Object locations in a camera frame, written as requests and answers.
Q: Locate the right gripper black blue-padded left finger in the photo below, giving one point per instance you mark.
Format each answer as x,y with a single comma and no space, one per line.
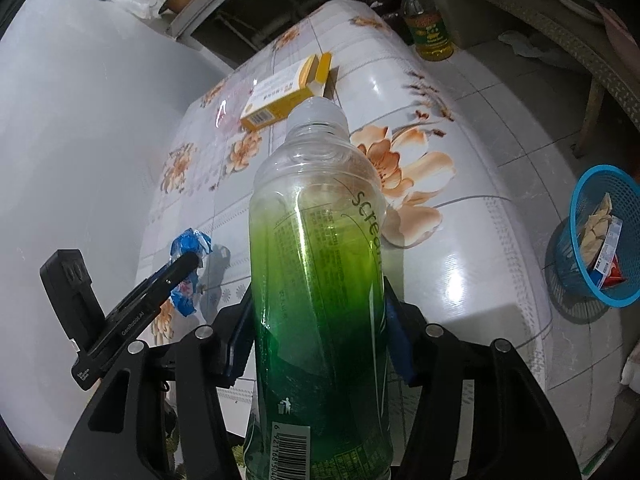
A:
121,434

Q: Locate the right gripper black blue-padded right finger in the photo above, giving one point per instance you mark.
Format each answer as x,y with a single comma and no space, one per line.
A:
481,413

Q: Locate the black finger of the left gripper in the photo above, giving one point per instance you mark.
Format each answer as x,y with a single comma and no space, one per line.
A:
143,303

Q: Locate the blue wrapper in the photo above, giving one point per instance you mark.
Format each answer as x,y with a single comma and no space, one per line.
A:
185,249

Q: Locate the green drink plastic bottle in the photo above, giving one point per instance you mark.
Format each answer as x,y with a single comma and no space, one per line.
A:
321,404

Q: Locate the beige paper napkin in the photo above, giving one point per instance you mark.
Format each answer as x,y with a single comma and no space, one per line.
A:
593,233

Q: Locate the blue white carton box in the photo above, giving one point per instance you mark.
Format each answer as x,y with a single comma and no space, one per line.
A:
601,268

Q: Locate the red snack package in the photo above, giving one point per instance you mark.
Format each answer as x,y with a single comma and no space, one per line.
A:
615,276

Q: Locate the floral tablecloth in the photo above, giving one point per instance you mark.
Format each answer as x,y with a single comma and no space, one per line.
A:
451,240

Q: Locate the yellow white cardboard box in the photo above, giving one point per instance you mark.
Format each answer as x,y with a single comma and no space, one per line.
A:
272,99

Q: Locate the blue plastic mesh basket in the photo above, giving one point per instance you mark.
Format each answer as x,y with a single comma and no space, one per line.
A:
586,198

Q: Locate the yellow cooking oil bottle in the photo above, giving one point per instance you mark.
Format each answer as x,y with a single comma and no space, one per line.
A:
427,28

